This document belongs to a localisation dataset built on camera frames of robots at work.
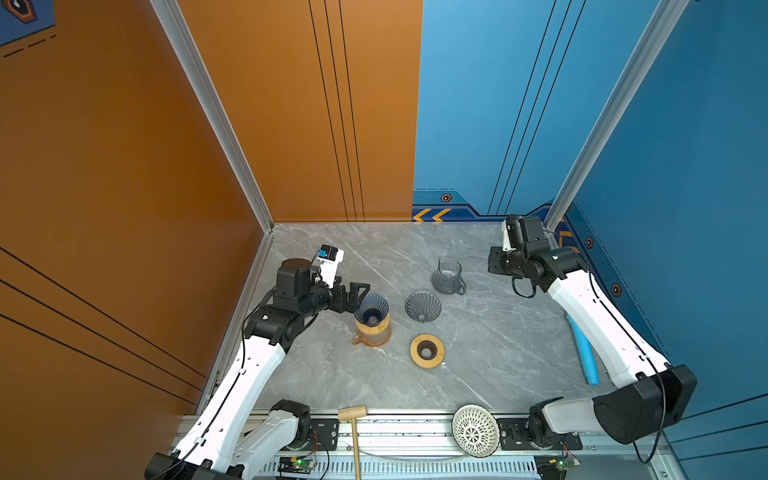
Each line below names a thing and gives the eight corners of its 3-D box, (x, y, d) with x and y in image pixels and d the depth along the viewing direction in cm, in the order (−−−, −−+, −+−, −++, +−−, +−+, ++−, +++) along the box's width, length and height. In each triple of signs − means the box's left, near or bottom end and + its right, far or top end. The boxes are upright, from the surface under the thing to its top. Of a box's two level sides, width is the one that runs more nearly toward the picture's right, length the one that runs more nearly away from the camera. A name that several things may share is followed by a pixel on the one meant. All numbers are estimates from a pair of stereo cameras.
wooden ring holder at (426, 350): (410, 368, 86) (411, 365, 84) (409, 337, 92) (410, 333, 90) (444, 368, 86) (446, 365, 84) (441, 337, 92) (442, 333, 90)
